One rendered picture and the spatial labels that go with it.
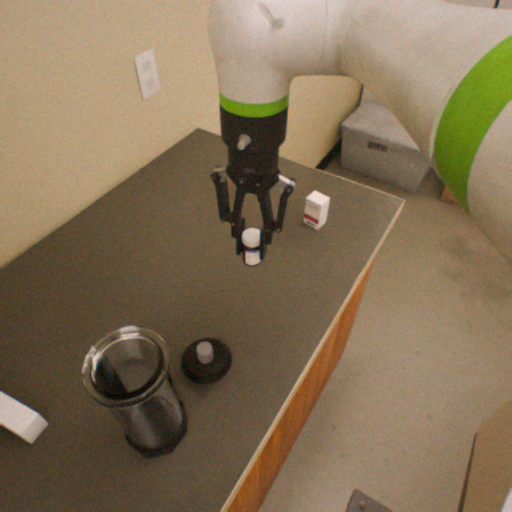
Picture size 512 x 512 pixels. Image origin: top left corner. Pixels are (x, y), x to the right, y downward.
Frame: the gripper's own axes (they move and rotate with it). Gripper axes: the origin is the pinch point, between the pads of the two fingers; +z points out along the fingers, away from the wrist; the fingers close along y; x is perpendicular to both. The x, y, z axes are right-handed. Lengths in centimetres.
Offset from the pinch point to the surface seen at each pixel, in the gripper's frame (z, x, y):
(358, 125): 77, 191, 19
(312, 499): 112, -12, 27
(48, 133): -2, 18, -53
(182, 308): 18.1, -6.0, -13.2
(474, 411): 110, 36, 85
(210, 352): 11.6, -17.5, -2.6
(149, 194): 18.2, 26.6, -35.9
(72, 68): -13, 29, -50
